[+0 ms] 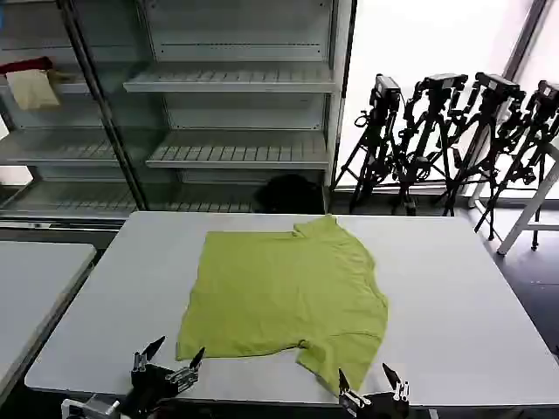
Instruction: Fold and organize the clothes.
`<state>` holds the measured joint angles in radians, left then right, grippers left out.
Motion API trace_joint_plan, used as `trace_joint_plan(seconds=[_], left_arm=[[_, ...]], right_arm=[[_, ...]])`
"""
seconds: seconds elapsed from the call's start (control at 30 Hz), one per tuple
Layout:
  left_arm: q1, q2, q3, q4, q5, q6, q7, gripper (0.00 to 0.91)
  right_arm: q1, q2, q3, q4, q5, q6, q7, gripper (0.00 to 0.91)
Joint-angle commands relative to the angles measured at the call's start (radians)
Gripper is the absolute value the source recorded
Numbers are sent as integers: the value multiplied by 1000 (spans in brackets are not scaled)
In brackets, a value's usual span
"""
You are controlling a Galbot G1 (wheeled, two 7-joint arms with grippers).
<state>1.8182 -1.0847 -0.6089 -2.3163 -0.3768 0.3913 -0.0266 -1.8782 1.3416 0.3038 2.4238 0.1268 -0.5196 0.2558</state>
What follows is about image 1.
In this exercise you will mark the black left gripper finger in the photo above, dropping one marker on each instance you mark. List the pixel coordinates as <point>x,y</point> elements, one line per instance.
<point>146,358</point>
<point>185,376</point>

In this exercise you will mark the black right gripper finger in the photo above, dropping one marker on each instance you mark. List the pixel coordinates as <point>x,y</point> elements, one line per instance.
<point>401,390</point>
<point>349,396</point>

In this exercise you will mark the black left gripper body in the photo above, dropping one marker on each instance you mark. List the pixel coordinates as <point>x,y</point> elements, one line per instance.
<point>150,384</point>

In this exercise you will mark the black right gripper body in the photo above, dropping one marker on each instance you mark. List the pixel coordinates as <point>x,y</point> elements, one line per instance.
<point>382,408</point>

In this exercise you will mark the green t-shirt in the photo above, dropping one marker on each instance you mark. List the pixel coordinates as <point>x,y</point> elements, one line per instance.
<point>284,297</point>

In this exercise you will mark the grey side table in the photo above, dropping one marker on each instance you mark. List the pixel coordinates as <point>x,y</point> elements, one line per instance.
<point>35,288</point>

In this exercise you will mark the black bag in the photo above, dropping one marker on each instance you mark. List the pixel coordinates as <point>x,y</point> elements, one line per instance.
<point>290,194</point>

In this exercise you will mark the glass-fronted shelf unit with cloths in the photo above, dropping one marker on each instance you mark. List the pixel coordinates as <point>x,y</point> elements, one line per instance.
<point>65,144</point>

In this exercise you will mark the grey metal shelf unit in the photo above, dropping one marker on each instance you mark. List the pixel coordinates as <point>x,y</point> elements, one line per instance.
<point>244,78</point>

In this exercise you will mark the black camera tripod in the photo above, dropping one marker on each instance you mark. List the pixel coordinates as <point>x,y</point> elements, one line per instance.
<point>491,113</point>
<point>380,126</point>
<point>530,144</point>
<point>430,113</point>

